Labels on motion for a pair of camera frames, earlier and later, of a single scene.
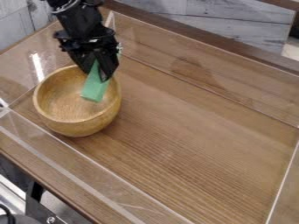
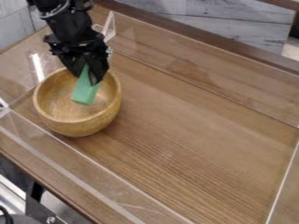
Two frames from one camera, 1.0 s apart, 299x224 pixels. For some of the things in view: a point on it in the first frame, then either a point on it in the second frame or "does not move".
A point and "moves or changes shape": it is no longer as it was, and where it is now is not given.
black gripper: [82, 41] to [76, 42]
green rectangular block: [95, 87] moves or changes shape
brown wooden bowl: [63, 110] does not move
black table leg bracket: [38, 212] does not move
